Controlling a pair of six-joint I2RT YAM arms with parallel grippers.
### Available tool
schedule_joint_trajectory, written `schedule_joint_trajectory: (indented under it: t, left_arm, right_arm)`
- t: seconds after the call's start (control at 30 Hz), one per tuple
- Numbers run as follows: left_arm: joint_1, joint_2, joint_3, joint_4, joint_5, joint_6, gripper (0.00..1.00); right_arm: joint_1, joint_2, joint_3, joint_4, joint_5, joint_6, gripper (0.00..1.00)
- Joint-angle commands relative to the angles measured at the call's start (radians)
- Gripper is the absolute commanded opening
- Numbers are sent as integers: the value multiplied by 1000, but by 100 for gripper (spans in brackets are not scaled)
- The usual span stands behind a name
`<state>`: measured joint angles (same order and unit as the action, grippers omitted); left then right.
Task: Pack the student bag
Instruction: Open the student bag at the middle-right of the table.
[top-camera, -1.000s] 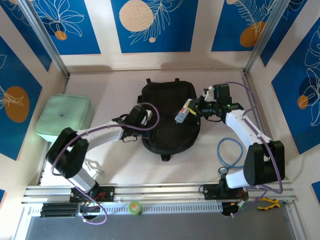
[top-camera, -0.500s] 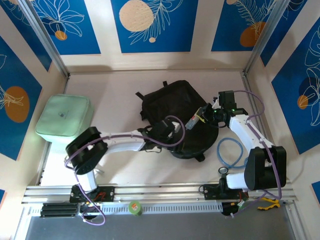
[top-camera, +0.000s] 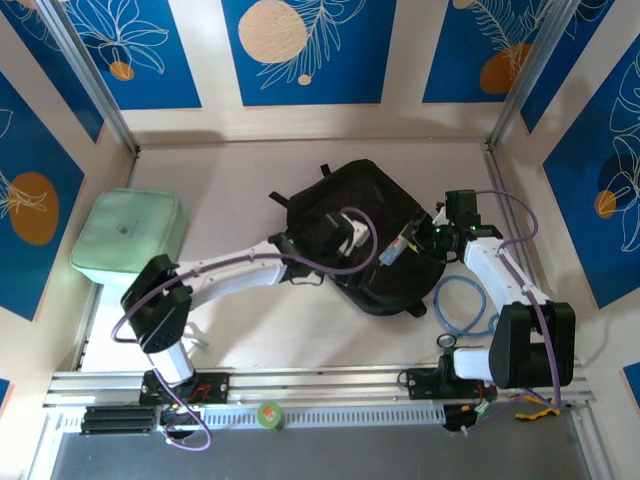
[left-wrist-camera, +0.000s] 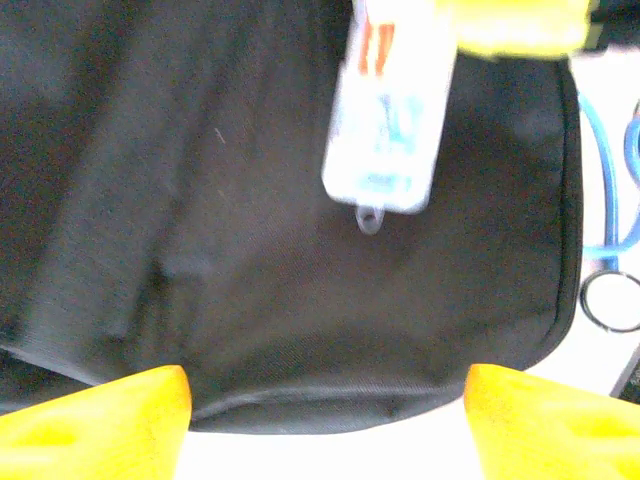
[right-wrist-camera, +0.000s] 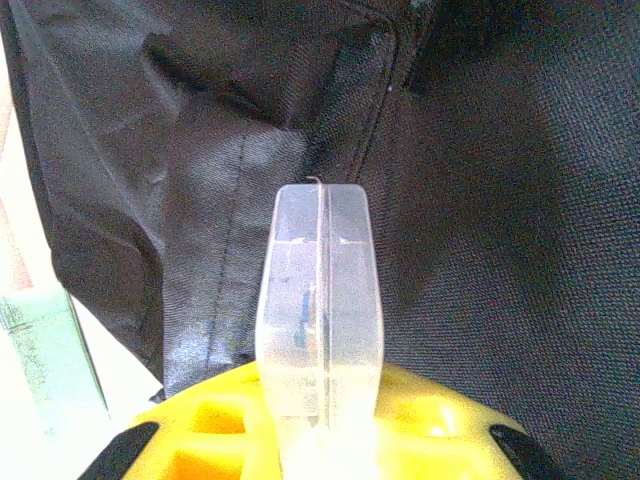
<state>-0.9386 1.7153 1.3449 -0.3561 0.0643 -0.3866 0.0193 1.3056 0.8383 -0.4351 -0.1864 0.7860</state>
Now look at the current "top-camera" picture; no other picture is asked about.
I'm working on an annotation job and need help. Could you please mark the small clear stationery case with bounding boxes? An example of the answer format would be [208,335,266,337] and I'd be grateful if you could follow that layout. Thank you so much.
[378,233,407,267]

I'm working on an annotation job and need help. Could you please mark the black backpack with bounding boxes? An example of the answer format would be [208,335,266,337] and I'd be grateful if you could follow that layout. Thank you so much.
[267,158,447,319]

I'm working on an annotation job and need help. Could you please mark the blue poster with white leaves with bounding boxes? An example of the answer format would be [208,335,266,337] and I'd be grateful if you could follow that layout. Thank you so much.
[542,47,640,310]

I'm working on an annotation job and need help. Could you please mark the blue poster with beige circle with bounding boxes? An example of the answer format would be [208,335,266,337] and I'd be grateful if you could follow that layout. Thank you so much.
[221,0,399,107]

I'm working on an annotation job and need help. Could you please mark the blue poster with orange circle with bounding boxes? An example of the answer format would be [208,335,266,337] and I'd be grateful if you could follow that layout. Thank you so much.
[0,72,86,322]
[422,0,576,105]

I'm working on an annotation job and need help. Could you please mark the green tape roll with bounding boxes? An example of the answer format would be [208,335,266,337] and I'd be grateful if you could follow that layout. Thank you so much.
[255,399,286,434]

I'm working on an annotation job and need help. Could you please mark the mint green pouch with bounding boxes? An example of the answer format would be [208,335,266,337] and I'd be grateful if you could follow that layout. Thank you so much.
[69,187,190,289]

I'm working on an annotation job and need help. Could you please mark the grey metal panel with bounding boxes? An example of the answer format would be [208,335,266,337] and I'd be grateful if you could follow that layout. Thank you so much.
[49,424,591,480]

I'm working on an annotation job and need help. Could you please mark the blue poster with white flower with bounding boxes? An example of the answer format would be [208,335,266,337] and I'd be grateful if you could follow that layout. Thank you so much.
[59,0,203,111]

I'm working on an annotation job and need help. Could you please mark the black ribbed block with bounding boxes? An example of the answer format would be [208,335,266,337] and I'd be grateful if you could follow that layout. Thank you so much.
[79,404,156,436]

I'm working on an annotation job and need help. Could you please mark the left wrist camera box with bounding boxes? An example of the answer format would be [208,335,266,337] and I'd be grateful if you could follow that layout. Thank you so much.
[339,212,374,254]

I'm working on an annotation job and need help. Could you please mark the aluminium side rail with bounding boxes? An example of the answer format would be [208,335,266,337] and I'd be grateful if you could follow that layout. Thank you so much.
[481,141,539,281]

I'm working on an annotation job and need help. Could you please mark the light blue cable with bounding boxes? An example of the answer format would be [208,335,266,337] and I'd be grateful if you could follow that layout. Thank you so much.
[432,274,496,337]

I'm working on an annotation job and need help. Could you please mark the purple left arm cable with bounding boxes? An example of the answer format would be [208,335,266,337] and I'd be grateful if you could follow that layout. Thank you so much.
[110,207,379,451]

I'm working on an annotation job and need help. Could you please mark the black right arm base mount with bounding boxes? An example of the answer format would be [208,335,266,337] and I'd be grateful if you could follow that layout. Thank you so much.
[404,367,499,401]

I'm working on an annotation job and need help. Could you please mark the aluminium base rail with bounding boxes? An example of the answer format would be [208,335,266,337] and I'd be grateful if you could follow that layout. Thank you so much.
[42,357,599,409]

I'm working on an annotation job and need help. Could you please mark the white slotted cable duct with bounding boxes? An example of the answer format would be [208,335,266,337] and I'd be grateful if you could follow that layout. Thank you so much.
[154,402,446,431]

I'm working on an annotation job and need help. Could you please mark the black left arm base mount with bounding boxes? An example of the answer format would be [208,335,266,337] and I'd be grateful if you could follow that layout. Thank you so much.
[138,369,231,406]

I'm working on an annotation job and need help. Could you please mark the yellow handled pliers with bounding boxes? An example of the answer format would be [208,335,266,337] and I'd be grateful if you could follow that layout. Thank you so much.
[514,402,562,421]

